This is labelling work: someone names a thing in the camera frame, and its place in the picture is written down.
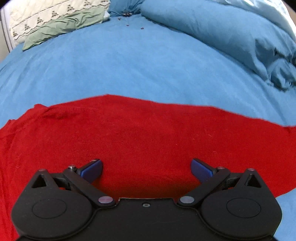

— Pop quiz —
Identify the blue bed sheet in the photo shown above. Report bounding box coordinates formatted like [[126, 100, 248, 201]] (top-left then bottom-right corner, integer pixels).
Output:
[[0, 16, 296, 241]]

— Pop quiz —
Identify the light blue blanket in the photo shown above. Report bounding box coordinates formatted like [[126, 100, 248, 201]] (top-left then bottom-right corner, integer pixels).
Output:
[[216, 0, 295, 41]]

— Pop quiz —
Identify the cream quilted headboard cover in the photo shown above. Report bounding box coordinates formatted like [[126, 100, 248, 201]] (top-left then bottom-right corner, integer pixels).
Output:
[[1, 0, 111, 52]]

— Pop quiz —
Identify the blue rolled duvet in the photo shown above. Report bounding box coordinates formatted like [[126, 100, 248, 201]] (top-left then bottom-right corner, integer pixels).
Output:
[[140, 1, 295, 91]]

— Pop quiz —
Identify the green pillow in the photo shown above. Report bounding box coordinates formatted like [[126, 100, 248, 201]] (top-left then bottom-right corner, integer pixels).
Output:
[[22, 6, 110, 51]]

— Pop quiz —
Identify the dark blue pillow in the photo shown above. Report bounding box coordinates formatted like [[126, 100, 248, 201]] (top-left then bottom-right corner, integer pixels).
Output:
[[108, 0, 144, 17]]

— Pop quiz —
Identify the red garment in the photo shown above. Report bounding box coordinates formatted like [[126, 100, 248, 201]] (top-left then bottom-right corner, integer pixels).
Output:
[[1, 95, 295, 240]]

